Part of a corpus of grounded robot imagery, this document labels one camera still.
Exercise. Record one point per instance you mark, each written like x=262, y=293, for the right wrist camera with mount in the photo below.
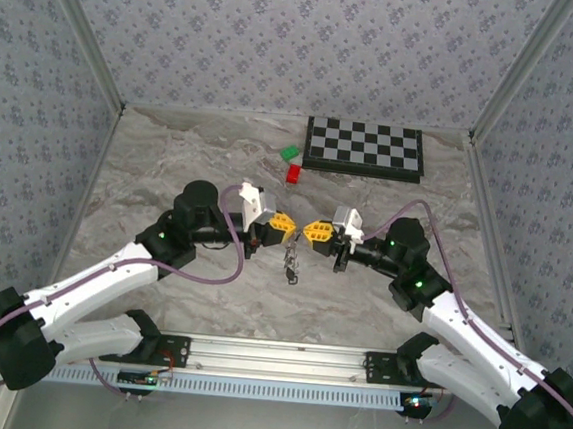
x=346, y=219

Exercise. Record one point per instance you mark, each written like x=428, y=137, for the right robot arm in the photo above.
x=481, y=342

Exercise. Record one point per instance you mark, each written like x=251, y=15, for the silver split keyring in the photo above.
x=292, y=247

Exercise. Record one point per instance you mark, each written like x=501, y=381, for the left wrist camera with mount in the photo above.
x=262, y=205

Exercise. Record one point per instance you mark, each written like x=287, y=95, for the small circuit board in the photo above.
x=139, y=377
x=418, y=403

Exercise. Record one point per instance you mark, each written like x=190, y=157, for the black head key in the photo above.
x=291, y=276

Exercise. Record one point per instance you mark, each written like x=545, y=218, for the small green toy brick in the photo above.
x=290, y=153

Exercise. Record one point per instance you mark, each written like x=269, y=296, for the small red toy brick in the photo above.
x=294, y=173

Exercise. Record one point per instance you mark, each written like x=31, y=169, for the black grey chessboard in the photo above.
x=363, y=143

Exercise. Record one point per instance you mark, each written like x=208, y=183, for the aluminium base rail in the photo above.
x=274, y=359

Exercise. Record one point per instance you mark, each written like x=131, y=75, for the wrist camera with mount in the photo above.
x=346, y=219
x=262, y=205

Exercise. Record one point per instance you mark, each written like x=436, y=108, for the aluminium corner post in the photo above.
x=520, y=69
x=88, y=31

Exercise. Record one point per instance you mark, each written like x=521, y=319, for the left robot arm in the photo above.
x=90, y=282

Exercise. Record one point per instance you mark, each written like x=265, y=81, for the aluminium table edge rail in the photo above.
x=88, y=182
x=487, y=217

